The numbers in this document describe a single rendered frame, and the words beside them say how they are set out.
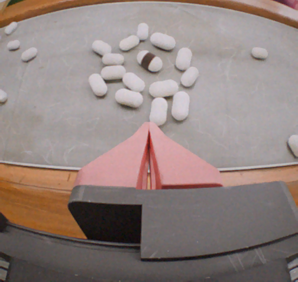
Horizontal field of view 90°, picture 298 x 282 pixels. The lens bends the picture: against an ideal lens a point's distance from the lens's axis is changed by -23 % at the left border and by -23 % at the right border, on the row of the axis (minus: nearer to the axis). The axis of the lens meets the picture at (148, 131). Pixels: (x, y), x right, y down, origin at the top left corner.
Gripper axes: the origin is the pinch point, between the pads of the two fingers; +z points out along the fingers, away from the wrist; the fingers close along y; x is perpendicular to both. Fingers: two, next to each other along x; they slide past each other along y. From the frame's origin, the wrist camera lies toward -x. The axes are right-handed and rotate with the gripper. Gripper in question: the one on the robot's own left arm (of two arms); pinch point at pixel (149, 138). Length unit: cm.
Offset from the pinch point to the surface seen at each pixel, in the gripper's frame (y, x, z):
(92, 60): 8.6, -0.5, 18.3
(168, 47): -2.7, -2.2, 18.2
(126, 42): 3.3, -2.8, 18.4
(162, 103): -1.6, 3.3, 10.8
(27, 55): 20.6, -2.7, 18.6
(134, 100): 1.8, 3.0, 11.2
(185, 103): -4.4, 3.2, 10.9
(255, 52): -17.3, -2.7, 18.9
